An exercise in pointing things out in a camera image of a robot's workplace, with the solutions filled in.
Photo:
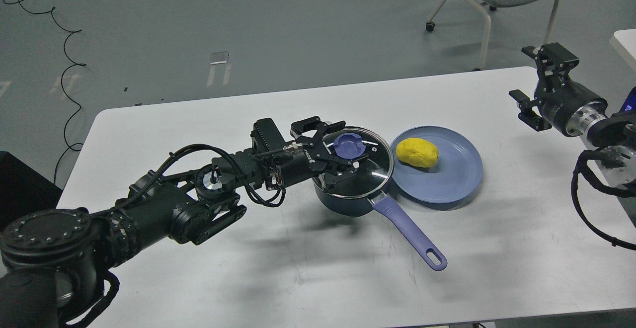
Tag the yellow potato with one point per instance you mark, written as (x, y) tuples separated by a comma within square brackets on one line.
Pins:
[(417, 152)]

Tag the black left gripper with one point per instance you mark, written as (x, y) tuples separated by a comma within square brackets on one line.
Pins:
[(314, 159)]

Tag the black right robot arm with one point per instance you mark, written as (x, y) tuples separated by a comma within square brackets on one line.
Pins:
[(609, 164)]

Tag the black box at left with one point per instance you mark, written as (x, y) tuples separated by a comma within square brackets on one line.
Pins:
[(23, 190)]

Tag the white side table corner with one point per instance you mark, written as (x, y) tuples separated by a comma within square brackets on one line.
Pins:
[(624, 42)]

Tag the dark blue saucepan purple handle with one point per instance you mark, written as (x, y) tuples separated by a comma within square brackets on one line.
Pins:
[(382, 202)]

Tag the blue plate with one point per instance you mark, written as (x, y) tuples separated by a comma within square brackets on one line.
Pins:
[(456, 175)]

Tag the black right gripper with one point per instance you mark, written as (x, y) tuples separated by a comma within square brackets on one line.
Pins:
[(561, 101)]

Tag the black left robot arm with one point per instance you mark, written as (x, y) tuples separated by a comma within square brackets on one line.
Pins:
[(59, 261)]

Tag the glass pot lid purple knob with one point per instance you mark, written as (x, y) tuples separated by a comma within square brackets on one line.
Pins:
[(370, 156)]

